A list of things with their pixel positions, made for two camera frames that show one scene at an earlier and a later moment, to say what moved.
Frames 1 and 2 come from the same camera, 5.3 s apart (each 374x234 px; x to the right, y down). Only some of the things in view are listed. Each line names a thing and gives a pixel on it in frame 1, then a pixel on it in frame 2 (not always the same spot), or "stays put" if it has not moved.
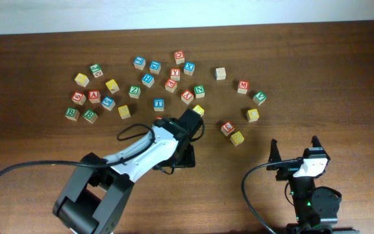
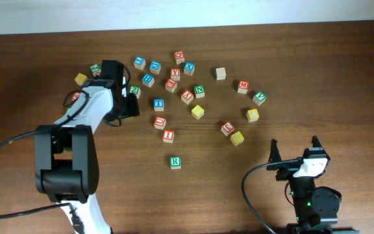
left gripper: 189,159 → 133,110
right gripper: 286,171 stays put
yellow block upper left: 82,80 stays put
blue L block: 139,62 stays put
